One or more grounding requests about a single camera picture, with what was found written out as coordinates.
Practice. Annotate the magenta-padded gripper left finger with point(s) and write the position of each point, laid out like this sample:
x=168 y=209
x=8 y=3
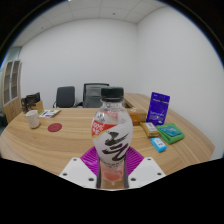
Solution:
x=76 y=170

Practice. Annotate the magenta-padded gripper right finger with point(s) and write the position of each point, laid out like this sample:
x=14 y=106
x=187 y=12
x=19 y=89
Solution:
x=146 y=170

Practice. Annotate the clear bottle with pink drink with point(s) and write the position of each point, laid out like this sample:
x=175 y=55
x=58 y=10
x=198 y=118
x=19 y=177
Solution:
x=113 y=133

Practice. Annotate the small light blue box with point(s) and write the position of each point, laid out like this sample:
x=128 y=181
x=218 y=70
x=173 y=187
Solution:
x=158 y=144

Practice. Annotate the green folded cloth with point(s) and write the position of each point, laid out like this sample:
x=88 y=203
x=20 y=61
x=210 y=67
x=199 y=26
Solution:
x=171 y=140

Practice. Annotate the small yellow-brown box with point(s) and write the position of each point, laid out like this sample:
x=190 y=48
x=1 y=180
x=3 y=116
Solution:
x=150 y=129

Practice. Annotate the teal packet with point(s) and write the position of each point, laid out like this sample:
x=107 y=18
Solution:
x=172 y=131

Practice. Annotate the flat round red coaster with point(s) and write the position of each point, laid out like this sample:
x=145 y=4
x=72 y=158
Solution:
x=55 y=127

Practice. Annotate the orange-brown cardboard box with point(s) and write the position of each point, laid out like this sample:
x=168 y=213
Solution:
x=138 y=116

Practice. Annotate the purple upright package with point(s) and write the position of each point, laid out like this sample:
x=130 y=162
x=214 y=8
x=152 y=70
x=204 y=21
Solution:
x=158 y=108

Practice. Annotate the white printed leaflet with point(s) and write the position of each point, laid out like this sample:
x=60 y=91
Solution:
x=49 y=113

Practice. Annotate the white patterned paper cup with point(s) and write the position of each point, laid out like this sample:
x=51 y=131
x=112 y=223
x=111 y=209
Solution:
x=33 y=119

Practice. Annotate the dark office chair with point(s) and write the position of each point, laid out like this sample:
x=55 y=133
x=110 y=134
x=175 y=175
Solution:
x=65 y=96

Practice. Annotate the grey mesh office chair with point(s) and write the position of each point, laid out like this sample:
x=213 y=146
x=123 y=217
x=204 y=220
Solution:
x=91 y=96

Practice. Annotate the dark brown printed box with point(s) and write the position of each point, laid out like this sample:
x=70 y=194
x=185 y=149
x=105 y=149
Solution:
x=32 y=106

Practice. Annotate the tall dark brown box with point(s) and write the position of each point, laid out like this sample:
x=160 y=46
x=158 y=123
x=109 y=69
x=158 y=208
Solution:
x=24 y=105

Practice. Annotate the black chair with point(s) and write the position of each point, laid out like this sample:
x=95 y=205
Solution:
x=2 y=120

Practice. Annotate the wooden shelf cabinet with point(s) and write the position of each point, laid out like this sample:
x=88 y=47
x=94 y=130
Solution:
x=12 y=90

